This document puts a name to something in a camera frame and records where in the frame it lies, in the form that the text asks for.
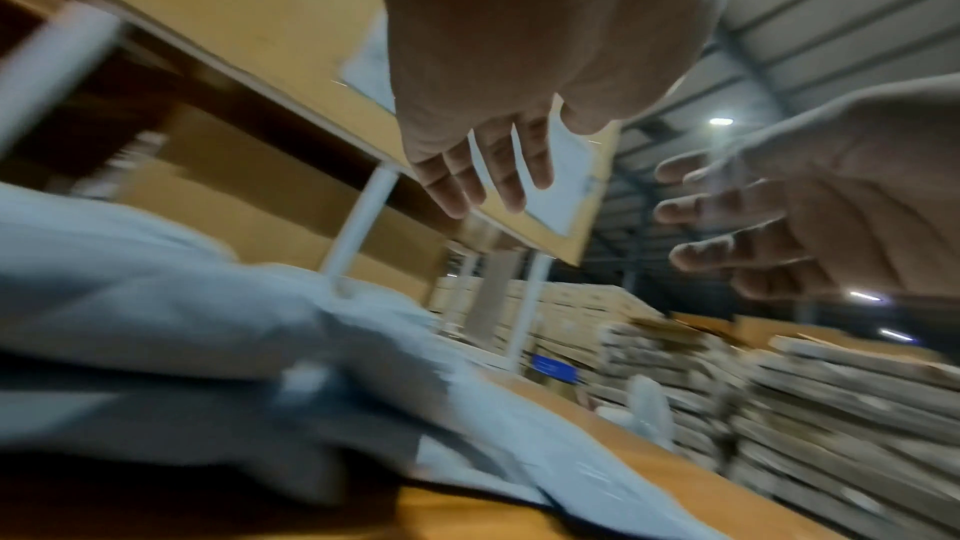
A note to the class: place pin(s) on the person's right hand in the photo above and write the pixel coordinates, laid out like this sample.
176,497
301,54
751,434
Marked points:
862,194

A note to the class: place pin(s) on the person's left hand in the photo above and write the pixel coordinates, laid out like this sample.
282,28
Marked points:
517,34

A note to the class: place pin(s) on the ceiling lamp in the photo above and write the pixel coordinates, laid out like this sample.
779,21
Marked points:
898,335
721,121
865,296

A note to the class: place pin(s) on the white paper label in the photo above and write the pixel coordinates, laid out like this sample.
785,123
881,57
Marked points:
570,170

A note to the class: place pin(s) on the stack of flattened cardboard sheets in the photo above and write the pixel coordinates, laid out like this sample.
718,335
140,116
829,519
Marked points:
825,407

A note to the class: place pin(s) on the white metal shelf rack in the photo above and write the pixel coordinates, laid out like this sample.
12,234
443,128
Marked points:
360,223

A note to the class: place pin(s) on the large brown cardboard box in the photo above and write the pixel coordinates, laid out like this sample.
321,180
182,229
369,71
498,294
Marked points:
247,28

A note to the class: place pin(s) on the stack of pale cartons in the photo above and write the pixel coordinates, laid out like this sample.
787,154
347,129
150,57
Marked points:
570,303

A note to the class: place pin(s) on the white plastic bag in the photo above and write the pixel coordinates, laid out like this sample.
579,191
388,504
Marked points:
649,407

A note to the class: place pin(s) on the blue crate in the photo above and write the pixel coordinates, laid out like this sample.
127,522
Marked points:
553,369

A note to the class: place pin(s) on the pile of white fabric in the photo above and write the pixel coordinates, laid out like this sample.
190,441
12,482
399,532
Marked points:
187,312

